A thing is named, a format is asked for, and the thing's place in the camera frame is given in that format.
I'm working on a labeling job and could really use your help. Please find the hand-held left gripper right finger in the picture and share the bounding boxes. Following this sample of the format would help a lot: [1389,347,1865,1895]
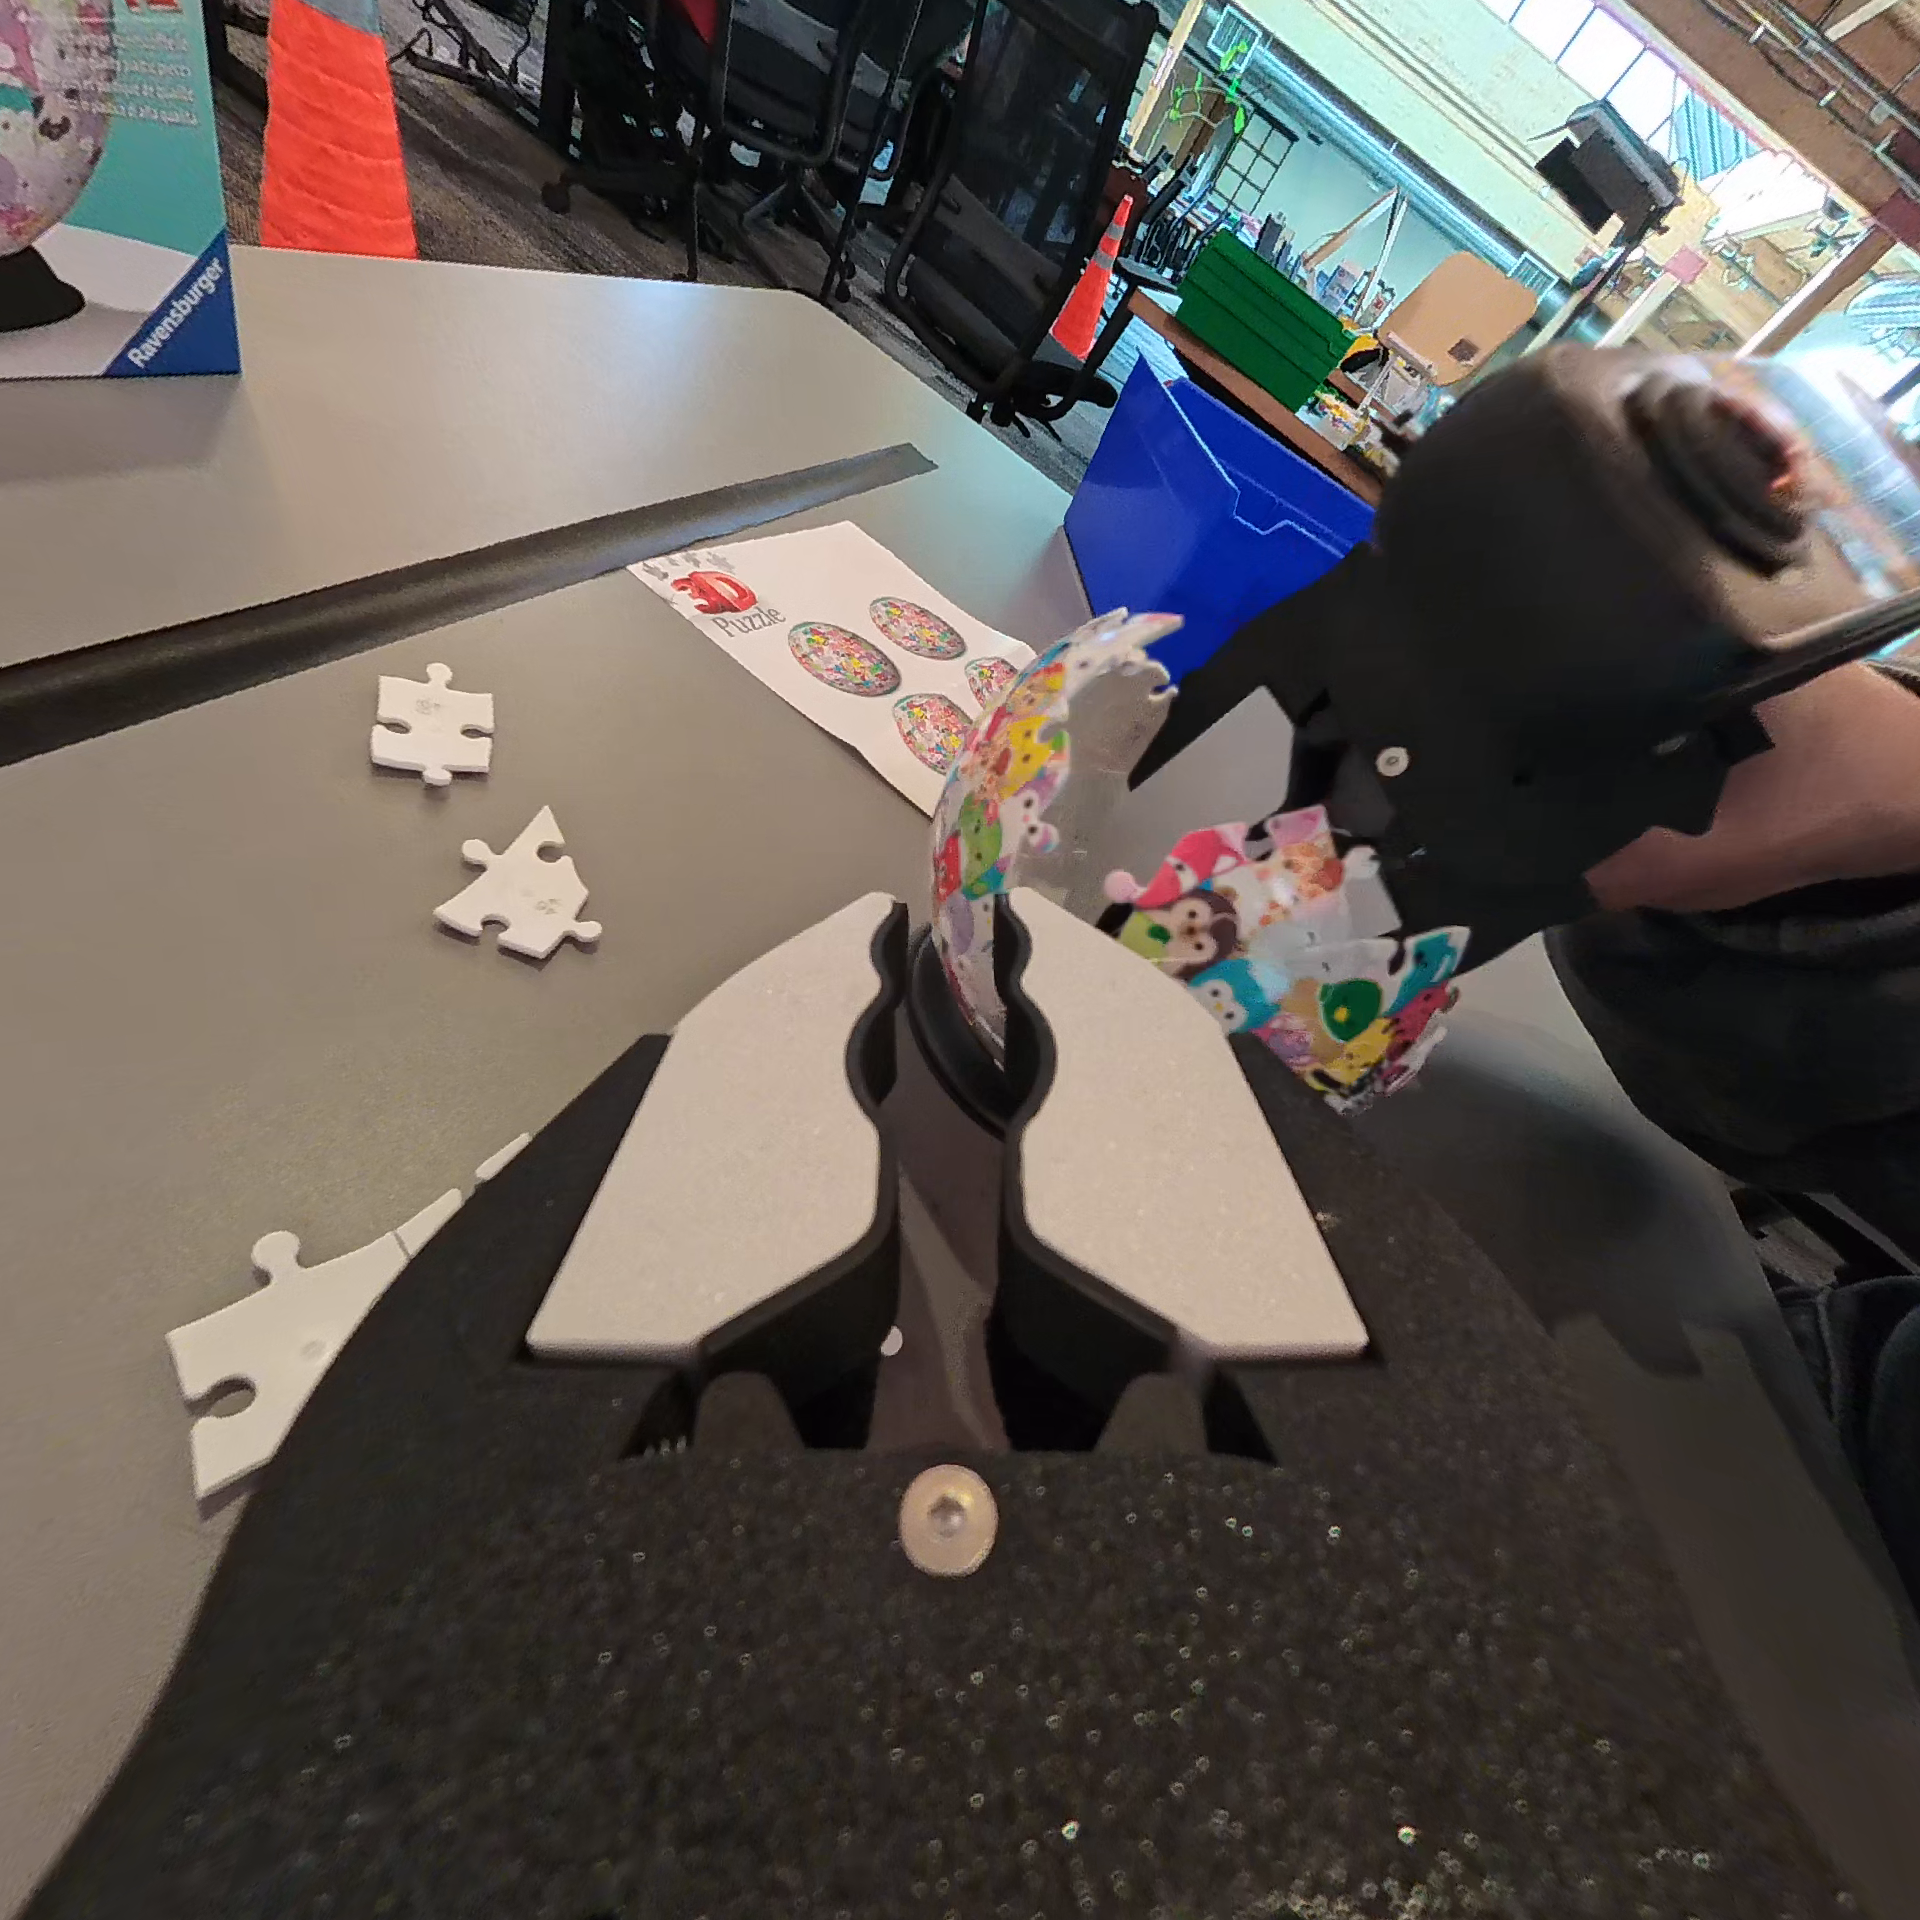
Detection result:
[992,887,1368,1367]

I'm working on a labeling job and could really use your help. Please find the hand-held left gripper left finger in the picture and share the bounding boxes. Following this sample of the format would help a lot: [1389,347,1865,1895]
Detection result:
[525,891,912,1365]

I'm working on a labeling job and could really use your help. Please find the colourful puzzle ball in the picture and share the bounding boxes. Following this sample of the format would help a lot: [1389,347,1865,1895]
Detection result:
[928,609,1473,1123]

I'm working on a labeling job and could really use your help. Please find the puzzle instruction sheet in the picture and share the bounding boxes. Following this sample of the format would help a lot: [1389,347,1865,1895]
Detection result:
[626,520,1039,818]

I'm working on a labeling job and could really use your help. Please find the puzzle box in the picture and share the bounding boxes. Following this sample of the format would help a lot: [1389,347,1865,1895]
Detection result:
[0,0,245,381]

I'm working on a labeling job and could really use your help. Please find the person's right hand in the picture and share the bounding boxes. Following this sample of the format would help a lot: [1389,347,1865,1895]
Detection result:
[1591,656,1920,921]

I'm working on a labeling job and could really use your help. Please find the blue plastic bin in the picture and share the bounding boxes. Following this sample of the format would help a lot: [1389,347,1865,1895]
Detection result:
[1063,353,1377,688]

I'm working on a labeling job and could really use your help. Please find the green plastic bins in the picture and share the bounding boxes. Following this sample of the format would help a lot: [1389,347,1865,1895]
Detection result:
[1175,229,1362,417]

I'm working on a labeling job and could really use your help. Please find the black table divider strip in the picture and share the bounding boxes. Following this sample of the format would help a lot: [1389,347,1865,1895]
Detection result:
[0,442,939,771]

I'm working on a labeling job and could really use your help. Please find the black office chair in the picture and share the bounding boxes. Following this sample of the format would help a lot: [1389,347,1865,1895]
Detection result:
[537,0,904,305]
[885,0,1167,432]

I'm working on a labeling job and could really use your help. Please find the person's leg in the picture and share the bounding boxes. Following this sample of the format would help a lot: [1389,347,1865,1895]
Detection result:
[1769,1271,1920,1509]

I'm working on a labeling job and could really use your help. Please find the orange cloth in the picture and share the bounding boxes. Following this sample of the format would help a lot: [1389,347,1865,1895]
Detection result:
[257,0,422,260]

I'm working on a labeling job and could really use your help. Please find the black cable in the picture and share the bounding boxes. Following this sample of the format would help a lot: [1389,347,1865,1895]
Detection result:
[1709,591,1920,721]

